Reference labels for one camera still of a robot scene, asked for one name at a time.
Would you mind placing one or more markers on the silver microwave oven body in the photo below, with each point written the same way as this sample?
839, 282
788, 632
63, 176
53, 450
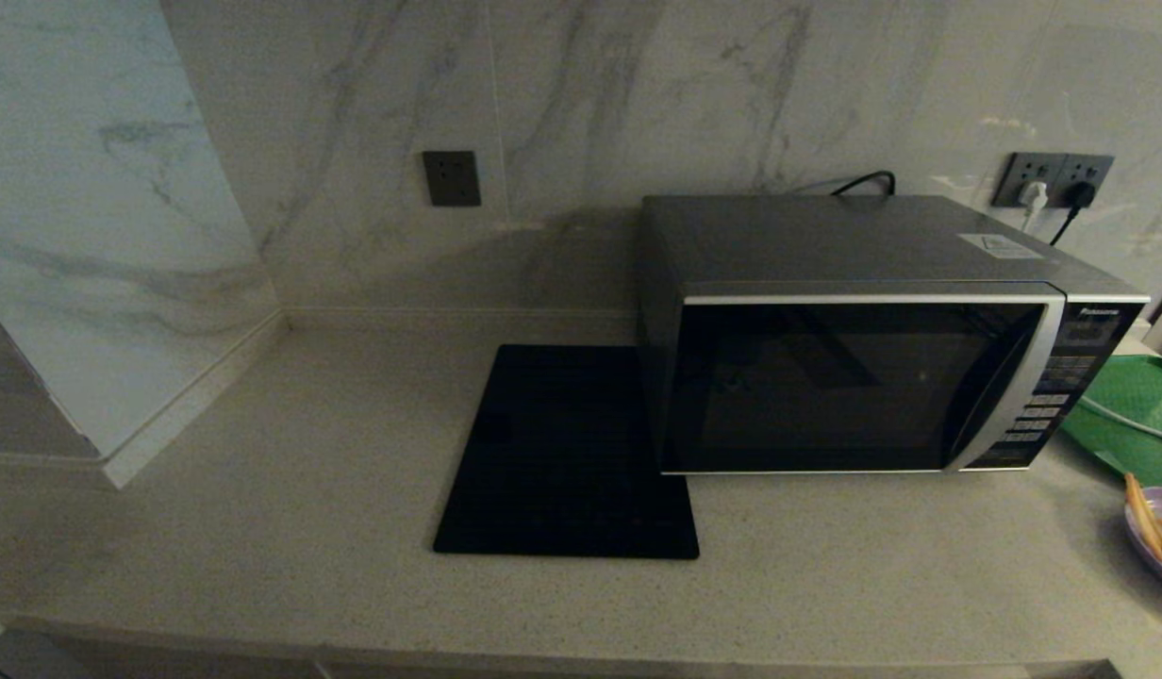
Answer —
826, 240

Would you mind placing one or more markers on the black square mat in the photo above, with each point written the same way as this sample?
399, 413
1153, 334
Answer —
553, 453

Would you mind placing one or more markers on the green plastic tray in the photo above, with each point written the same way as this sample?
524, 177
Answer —
1142, 391

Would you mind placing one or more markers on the dark single wall socket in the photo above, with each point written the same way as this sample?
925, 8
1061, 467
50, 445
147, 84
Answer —
452, 178

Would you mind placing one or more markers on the grey double wall socket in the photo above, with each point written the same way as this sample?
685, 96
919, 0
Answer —
1053, 166

